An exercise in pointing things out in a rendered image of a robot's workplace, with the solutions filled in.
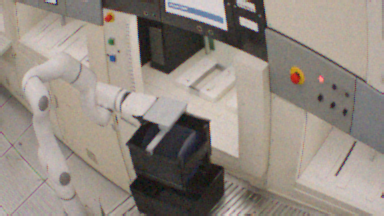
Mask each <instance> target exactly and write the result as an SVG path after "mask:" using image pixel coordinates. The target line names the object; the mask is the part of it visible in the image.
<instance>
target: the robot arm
mask: <svg viewBox="0 0 384 216"><path fill-rule="evenodd" d="M58 78H62V79H64V80H65V82H66V81H67V82H68V83H69V84H71V85H72V86H73V87H75V88H76V89H78V90H80V93H81V98H80V100H81V104H82V109H83V111H84V113H85V114H86V116H87V117H88V118H90V120H92V121H93V122H95V124H98V125H99V126H101V127H106V126H107V125H108V123H109V122H110V120H111V115H112V113H113V112H114V111H115V112H118V113H120V114H123V116H126V117H128V118H129V119H131V120H133V121H135V122H138V123H140V124H146V123H149V122H150V121H147V120H144V119H143V116H144V115H145V114H146V113H147V112H148V110H149V109H150V108H151V107H152V106H153V105H154V104H155V103H156V101H157V100H158V98H159V97H155V96H152V95H149V94H145V93H134V92H132V93H130V91H129V90H126V89H124V88H119V87H116V86H113V85H111V84H109V85H108V84H106V83H104V82H102V81H100V82H98V83H96V82H97V76H96V73H94V72H93V71H92V70H90V69H89V67H86V65H84V64H83V63H81V62H80V61H78V60H77V59H75V57H72V55H70V54H68V53H66V52H61V51H60V52H58V53H56V54H55V55H53V56H52V57H51V59H49V60H47V61H46V62H45V63H43V64H41V65H38V66H35V67H33V68H31V69H30V70H29V71H28V72H27V73H26V74H25V75H24V77H23V80H22V90H23V93H24V95H25V97H26V98H27V99H28V101H29V103H30V104H31V107H32V109H33V113H34V115H33V119H32V122H33V127H34V130H35V134H36V138H37V140H38V142H39V149H38V158H39V161H40V164H41V166H42V168H43V170H44V172H45V174H46V176H47V177H48V179H49V180H50V182H51V184H52V186H53V188H54V189H55V192H56V194H57V195H58V197H59V200H60V202H61V204H62V205H63V208H62V209H63V210H62V214H63V216H94V215H93V212H92V210H91V208H89V206H88V205H86V204H84V203H83V202H81V200H80V198H79V197H78V194H77V192H76V191H75V188H74V186H73V183H72V181H71V177H72V176H71V171H70V168H69V166H68V164H67V161H66V160H65V157H64V156H63V154H62V151H61V150H60V147H59V145H58V143H57V141H56V138H55V137H54V133H53V130H52V126H51V121H50V118H49V111H50V108H51V101H50V97H49V96H50V95H49V92H48V90H47V88H46V87H45V85H44V84H43V83H45V82H48V81H52V80H56V79H58ZM95 104H97V105H95Z"/></svg>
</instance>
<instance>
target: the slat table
mask: <svg viewBox="0 0 384 216"><path fill-rule="evenodd" d="M224 182H225V184H226V185H225V189H226V188H227V187H229V186H231V187H230V188H229V189H228V190H227V191H225V192H224V193H225V194H224V195H223V196H222V198H221V199H220V200H219V201H218V202H217V204H216V205H217V206H216V207H215V209H213V210H212V211H210V212H209V213H208V214H207V216H212V215H213V214H214V213H215V212H217V211H218V210H220V208H221V207H223V209H221V210H220V211H219V212H218V213H217V214H215V215H214V216H221V215H222V214H223V213H224V211H226V210H227V209H228V211H227V212H226V213H225V214H224V215H222V216H228V215H229V214H230V213H232V212H234V213H232V215H231V216H236V215H237V214H238V213H239V215H238V216H243V215H244V216H245V215H246V214H250V215H252V216H258V214H259V213H261V212H262V211H263V210H264V209H265V207H267V206H268V205H269V204H270V202H271V203H272V204H271V205H270V206H268V208H267V209H266V210H265V211H264V212H262V214H261V215H260V216H265V215H266V214H267V212H269V211H270V209H272V207H273V206H274V205H275V204H277V205H276V206H275V207H274V208H273V210H271V211H270V213H269V214H268V215H267V216H271V215H273V213H274V212H275V211H276V210H277V209H278V208H279V207H280V206H281V208H280V209H279V210H278V211H277V212H276V214H274V215H273V216H278V215H279V214H280V212H281V211H282V210H283V209H284V208H285V207H286V209H285V210H284V211H283V212H282V213H281V215H279V216H284V215H285V214H286V213H287V211H288V210H289V209H290V212H288V213H287V215H286V216H290V215H291V214H292V212H294V211H295V212H294V214H293V215H292V216H296V215H297V214H298V212H299V215H298V216H301V215H302V214H303V216H329V215H327V214H324V213H321V212H320V211H319V212H318V211H317V210H313V209H310V208H309V207H307V206H303V205H300V204H298V203H296V202H294V201H290V200H288V199H286V198H284V197H281V196H279V195H278V196H277V195H275V194H273V193H271V192H269V191H266V190H263V189H260V188H258V187H256V186H253V185H250V184H249V183H246V182H242V180H238V179H237V178H233V177H232V176H230V175H229V176H228V175H226V174H225V175H224ZM234 188H237V189H236V190H235V191H234V192H232V193H231V194H230V195H229V196H227V195H228V193H230V192H231V191H232V190H233V189H234ZM225 189H224V190H225ZM240 190H241V192H240V193H239V194H238V195H237V196H236V197H235V198H234V199H233V200H231V198H233V196H234V195H235V194H237V193H238V192H239V191H240ZM245 192H246V194H245V196H244V197H242V196H243V194H244V193H245ZM250 195H252V196H250ZM226 196H227V197H226ZM249 196H250V198H249V199H248V200H247V201H246V202H245V203H244V204H242V203H243V201H244V200H245V199H246V198H248V197H249ZM256 196H257V198H256V199H255V200H254V201H253V202H252V203H250V202H251V201H252V200H253V199H254V198H255V197H256ZM224 197H226V199H225V200H224V201H223V202H222V201H221V200H223V199H224ZM241 197H242V198H241ZM239 198H241V199H240V200H239V201H238V202H237V203H236V204H235V205H234V206H232V205H233V203H234V202H236V201H237V200H238V199H239ZM260 199H262V200H261V201H260V202H259V203H258V204H257V205H256V206H255V207H254V208H253V209H252V210H251V211H250V212H248V211H249V210H250V209H251V208H252V207H253V206H254V205H255V204H256V203H257V202H258V200H260ZM230 200H231V201H230ZM228 201H230V202H229V203H228V204H227V202H228ZM265 201H266V203H265V204H264V205H263V206H262V207H261V208H260V209H259V210H258V211H257V212H256V213H255V214H253V213H254V212H255V211H256V210H257V209H258V208H259V207H260V206H261V205H262V204H263V202H265ZM249 203H250V205H249V206H248V207H247V208H246V209H245V210H242V209H243V208H245V207H246V206H247V205H248V204H249ZM241 204H242V205H241ZM239 205H241V206H240V207H239V208H237V207H238V206H239ZM136 211H138V209H137V207H136V205H135V202H134V199H132V200H131V201H130V202H129V203H128V204H127V205H126V204H125V206H124V207H122V209H120V210H119V211H118V212H116V213H115V214H113V215H112V216H139V215H141V214H143V213H142V212H140V211H138V212H136ZM134 212H136V214H134V215H133V213H134Z"/></svg>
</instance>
